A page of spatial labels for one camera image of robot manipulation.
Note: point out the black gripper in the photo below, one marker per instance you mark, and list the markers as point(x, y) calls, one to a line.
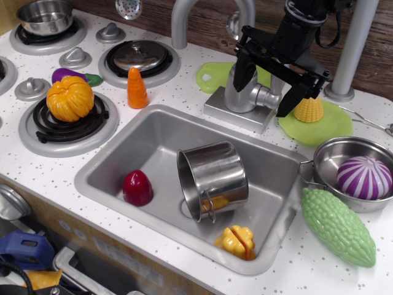
point(287, 52)

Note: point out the silver faucet lever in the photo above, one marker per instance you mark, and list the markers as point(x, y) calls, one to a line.
point(264, 96)

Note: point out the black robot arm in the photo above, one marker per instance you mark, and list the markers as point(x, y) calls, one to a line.
point(318, 8)

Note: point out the grey vertical pole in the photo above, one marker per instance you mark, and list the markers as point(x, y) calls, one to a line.
point(340, 89)

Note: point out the silver toy faucet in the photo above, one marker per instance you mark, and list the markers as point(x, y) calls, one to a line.
point(251, 106)

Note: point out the yellow toy corn piece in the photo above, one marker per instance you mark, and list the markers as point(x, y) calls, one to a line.
point(309, 110)

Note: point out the green toy cutting board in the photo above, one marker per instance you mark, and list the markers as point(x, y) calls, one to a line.
point(213, 75)

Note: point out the light green plastic plate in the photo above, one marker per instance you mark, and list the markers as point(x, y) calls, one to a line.
point(334, 123)

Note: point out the steel pot in sink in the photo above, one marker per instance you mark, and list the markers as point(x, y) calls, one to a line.
point(213, 180)

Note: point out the steel pot lid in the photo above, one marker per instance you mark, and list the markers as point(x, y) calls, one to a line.
point(143, 55)

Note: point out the orange toy carrot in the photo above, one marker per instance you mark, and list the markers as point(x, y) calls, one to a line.
point(136, 90)

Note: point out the purple white toy onion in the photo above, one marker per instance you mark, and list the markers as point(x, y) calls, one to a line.
point(364, 177)

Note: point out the steel slotted spoon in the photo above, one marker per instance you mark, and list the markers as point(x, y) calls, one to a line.
point(129, 9)

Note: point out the middle stove burner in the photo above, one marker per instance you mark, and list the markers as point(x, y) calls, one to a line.
point(152, 78)

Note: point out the stove burner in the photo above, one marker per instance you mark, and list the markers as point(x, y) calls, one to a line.
point(68, 41)
point(43, 134)
point(10, 75)
point(152, 78)

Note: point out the green toy bitter gourd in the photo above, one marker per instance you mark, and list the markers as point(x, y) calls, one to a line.
point(338, 227)

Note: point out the yellow toy pepper piece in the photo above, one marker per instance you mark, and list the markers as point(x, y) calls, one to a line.
point(238, 241)

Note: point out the grey toy sink basin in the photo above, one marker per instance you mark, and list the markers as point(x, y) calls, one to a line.
point(150, 143)

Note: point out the grey stove knob upper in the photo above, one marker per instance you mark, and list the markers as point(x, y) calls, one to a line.
point(110, 34)

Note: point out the grey stove knob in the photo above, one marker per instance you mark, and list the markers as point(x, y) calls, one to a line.
point(32, 89)
point(75, 59)
point(110, 34)

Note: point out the red toy fruit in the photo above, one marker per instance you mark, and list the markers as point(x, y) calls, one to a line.
point(137, 189)

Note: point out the purple toy eggplant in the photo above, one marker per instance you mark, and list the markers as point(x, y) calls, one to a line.
point(92, 80)

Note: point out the grey stove knob middle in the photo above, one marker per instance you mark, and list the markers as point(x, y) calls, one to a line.
point(75, 59)

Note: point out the orange toy pumpkin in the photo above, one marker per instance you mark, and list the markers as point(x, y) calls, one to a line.
point(70, 99)

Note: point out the back left stove burner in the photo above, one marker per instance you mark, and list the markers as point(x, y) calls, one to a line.
point(68, 41)

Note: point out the steel pot on stove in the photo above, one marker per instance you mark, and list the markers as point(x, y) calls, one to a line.
point(46, 18)

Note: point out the front stove burner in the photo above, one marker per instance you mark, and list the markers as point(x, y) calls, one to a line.
point(43, 134)

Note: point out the grey stove knob lower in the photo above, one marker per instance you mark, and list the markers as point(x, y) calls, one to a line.
point(32, 89)

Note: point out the far left stove burner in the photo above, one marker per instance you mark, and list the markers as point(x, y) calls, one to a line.
point(10, 75)

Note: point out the grey oven knob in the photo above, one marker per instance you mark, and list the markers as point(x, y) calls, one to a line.
point(13, 205)

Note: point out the blue clamp tool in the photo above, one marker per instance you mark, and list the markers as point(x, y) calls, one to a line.
point(28, 251)

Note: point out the steel bowl with handle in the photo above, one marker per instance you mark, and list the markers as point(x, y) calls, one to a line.
point(320, 172)

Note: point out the metal wire tongs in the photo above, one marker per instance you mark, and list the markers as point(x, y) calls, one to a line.
point(362, 120)

